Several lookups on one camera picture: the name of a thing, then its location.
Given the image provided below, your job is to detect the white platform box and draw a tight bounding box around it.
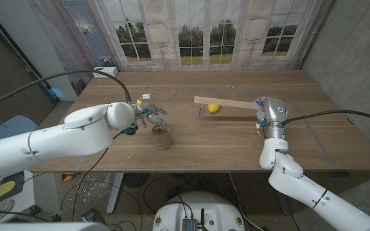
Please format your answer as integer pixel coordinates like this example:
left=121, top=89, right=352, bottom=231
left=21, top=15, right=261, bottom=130
left=0, top=169, right=60, bottom=222

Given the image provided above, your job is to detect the white table leg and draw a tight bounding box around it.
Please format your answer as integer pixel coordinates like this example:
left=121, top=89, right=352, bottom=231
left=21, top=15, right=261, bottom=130
left=107, top=173, right=125, bottom=214

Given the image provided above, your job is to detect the grey table leg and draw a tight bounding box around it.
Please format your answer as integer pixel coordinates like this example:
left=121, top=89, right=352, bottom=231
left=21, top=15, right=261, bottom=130
left=277, top=200, right=292, bottom=215

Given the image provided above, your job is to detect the grey radio module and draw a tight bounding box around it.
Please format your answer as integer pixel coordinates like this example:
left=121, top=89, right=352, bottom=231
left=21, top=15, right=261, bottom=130
left=181, top=218, right=198, bottom=231

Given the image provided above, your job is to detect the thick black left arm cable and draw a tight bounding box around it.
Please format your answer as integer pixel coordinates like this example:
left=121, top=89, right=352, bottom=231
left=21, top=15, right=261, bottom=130
left=0, top=69, right=132, bottom=113

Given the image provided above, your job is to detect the wooden clip hanger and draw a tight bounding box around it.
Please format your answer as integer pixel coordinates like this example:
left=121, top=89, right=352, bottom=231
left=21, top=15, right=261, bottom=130
left=193, top=85, right=261, bottom=120

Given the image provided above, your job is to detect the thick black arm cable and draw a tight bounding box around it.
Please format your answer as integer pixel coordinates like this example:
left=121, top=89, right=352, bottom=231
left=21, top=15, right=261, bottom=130
left=280, top=109, right=370, bottom=128
left=0, top=69, right=132, bottom=113

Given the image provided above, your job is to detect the black pedal with yellow pads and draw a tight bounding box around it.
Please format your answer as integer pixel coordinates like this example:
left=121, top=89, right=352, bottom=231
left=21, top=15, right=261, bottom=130
left=0, top=171, right=25, bottom=202

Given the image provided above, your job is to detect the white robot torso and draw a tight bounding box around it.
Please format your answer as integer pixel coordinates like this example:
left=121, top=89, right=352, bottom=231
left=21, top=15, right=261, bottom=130
left=152, top=191, right=246, bottom=231

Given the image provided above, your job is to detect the small blue plastic item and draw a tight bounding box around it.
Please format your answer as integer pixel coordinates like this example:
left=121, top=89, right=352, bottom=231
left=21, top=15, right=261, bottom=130
left=46, top=87, right=64, bottom=99

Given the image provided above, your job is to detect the white socket box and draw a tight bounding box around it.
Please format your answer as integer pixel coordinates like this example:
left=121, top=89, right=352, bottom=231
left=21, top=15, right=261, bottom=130
left=93, top=66, right=119, bottom=79

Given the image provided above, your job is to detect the blue plastic bin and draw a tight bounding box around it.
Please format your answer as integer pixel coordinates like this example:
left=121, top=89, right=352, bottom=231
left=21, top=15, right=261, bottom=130
left=0, top=115, right=25, bottom=145

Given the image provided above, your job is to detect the jute twine spool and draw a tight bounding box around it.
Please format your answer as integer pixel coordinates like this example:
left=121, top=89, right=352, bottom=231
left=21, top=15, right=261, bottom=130
left=151, top=124, right=172, bottom=151

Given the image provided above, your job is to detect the black floor fan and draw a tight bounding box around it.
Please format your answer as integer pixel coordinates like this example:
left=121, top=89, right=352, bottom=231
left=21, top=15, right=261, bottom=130
left=123, top=173, right=150, bottom=189

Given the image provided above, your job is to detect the printed window backdrop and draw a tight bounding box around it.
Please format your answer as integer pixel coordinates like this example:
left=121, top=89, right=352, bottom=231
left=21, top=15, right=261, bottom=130
left=26, top=0, right=334, bottom=96

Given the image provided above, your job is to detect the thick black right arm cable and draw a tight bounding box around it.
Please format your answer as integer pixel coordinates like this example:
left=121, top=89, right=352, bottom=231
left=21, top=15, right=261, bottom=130
left=280, top=109, right=370, bottom=128

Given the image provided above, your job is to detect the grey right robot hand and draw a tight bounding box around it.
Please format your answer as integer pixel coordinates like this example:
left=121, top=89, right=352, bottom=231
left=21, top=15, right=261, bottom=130
left=252, top=96, right=289, bottom=139

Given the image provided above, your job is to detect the jute thread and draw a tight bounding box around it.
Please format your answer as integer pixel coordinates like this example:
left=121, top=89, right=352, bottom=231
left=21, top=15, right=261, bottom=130
left=145, top=79, right=179, bottom=108

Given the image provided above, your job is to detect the black power strip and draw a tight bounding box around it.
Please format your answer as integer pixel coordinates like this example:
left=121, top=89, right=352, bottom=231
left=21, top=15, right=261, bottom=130
left=27, top=205, right=62, bottom=223

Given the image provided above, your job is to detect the small device with blue screen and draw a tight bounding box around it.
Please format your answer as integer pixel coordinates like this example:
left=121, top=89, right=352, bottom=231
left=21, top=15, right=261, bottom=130
left=81, top=210, right=98, bottom=223

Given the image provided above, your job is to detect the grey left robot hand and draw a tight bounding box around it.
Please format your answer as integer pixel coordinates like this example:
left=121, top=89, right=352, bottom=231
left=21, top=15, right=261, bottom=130
left=132, top=101, right=170, bottom=132

